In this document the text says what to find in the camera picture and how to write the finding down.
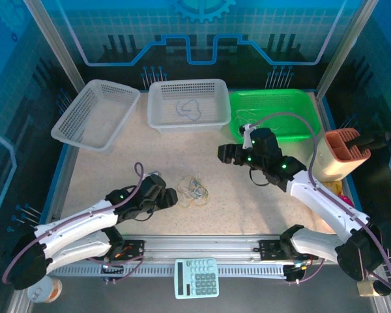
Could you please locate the pile of rubber bands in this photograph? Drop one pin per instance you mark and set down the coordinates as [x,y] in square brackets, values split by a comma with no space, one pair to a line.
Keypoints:
[198,184]

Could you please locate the beige roll with black cap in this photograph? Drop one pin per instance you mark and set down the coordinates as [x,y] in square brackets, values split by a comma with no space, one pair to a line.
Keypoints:
[363,289]

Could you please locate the light blue calculator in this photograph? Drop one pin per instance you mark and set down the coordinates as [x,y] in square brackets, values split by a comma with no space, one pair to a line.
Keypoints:
[197,278]

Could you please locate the aluminium frame post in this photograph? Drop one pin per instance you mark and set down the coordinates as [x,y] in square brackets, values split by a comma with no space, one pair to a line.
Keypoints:
[343,45]
[54,42]

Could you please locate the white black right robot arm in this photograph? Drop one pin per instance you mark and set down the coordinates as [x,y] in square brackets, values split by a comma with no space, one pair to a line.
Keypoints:
[326,202]

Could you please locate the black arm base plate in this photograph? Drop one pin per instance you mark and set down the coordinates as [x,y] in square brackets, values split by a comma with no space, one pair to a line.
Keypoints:
[268,249]
[135,249]

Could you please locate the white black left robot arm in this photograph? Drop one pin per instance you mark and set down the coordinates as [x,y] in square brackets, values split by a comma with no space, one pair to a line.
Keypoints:
[78,218]

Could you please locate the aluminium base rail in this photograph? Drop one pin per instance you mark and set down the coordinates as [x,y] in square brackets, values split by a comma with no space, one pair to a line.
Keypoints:
[198,243]

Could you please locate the yellow snack bag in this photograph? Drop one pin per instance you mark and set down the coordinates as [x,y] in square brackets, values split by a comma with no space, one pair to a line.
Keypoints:
[335,187]

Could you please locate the white cup with pink lid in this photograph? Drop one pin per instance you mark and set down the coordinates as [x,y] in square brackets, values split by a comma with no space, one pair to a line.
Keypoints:
[347,199]

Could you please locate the beige terracotta utensil holder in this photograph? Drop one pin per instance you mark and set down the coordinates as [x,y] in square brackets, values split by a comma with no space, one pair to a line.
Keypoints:
[329,163]

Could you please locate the white perforated plastic basket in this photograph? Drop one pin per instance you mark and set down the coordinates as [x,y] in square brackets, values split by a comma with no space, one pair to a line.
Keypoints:
[211,107]
[94,114]

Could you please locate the green perforated plastic basket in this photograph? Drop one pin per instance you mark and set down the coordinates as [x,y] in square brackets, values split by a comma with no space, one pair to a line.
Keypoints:
[280,101]

